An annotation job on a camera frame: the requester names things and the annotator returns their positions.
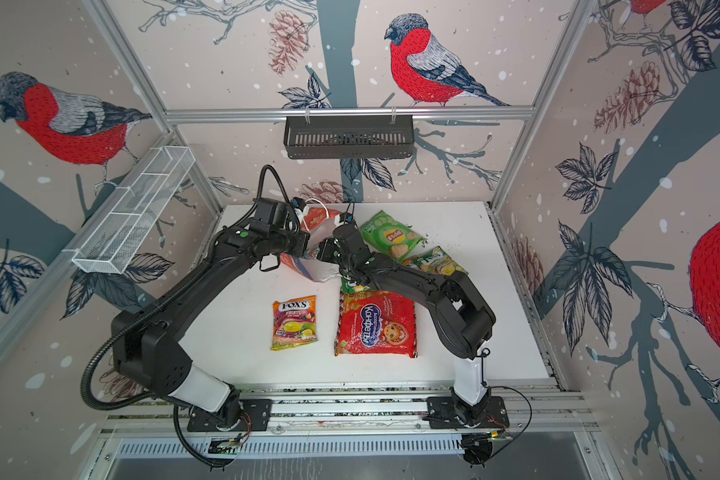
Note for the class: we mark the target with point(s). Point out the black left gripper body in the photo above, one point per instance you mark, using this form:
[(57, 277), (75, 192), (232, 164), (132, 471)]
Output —
[(296, 243)]

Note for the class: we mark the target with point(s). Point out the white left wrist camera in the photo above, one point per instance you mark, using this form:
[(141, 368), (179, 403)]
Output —
[(298, 203)]

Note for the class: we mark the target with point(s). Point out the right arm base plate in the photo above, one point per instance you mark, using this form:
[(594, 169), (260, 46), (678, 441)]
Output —
[(454, 413)]

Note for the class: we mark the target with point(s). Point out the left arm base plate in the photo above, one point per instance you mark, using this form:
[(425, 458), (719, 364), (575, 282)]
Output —
[(249, 414)]

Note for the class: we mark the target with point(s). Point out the orange candy packet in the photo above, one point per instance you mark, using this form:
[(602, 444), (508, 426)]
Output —
[(294, 323)]

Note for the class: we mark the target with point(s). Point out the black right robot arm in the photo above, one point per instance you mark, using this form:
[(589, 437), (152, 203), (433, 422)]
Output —
[(462, 318)]

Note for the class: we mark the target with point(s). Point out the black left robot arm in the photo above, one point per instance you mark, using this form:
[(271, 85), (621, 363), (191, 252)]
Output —
[(146, 347)]

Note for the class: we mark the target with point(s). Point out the red snack bag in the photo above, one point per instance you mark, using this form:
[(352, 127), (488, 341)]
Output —
[(376, 322)]

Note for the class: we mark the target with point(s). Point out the black hanging basket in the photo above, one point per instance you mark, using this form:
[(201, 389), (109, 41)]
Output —
[(349, 137)]

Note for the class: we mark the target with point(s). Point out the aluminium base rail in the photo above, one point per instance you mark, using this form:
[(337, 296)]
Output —
[(308, 424)]

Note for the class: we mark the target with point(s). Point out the green yellow candy packet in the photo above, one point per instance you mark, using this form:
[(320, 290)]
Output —
[(435, 261), (350, 287)]

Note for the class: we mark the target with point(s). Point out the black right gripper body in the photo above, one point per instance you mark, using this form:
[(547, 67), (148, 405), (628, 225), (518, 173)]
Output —
[(335, 251)]

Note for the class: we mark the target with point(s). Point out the white wire mesh shelf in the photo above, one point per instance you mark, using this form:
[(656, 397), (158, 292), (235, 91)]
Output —
[(138, 204)]

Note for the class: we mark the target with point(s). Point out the green chips bag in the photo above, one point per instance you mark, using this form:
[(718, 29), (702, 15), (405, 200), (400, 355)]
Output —
[(390, 236)]

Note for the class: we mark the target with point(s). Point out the horizontal aluminium frame bar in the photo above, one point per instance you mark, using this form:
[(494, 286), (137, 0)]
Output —
[(259, 115)]

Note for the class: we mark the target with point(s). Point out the red paper gift bag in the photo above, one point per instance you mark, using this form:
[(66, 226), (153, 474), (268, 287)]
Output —
[(319, 222)]

